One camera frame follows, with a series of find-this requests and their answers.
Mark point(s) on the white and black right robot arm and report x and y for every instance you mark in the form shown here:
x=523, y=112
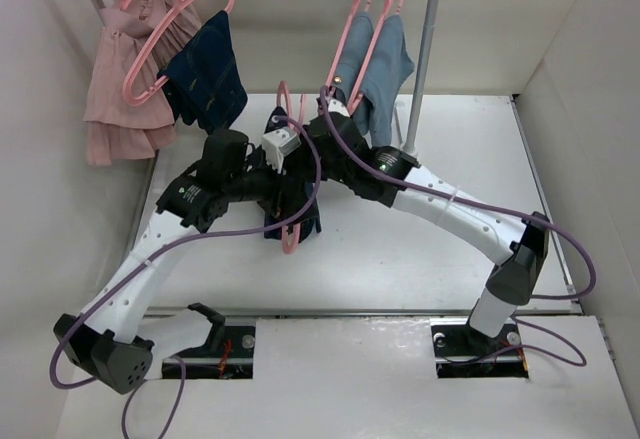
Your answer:
x=517, y=247

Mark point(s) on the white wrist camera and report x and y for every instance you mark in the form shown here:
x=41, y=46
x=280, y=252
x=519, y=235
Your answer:
x=332, y=106
x=277, y=145

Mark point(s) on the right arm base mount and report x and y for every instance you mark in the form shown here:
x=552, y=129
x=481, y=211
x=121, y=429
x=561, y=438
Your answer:
x=463, y=353

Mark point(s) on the light blue hanging jeans right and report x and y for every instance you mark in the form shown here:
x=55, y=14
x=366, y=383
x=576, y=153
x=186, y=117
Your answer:
x=387, y=70

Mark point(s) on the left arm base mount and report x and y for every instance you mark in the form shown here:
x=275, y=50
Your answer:
x=229, y=358

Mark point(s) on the pink ruffled dress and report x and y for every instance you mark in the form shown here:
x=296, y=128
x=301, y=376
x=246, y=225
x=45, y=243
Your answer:
x=117, y=130

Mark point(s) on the dark blue trousers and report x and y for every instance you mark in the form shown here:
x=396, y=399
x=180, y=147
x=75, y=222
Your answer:
x=295, y=195

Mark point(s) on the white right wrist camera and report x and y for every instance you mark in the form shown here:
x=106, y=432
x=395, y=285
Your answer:
x=332, y=106

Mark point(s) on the dark blue hanging jeans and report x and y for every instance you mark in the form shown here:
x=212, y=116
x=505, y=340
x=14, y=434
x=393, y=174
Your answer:
x=203, y=83

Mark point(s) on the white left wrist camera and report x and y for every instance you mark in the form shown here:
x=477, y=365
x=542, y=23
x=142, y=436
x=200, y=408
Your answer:
x=277, y=145

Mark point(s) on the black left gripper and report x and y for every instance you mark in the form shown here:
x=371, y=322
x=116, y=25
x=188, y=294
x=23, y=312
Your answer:
x=276, y=179

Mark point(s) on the light blue hanging jeans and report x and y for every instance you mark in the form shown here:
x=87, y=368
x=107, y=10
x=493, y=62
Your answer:
x=387, y=70
x=352, y=57

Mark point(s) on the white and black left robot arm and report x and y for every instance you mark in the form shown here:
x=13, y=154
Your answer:
x=107, y=339

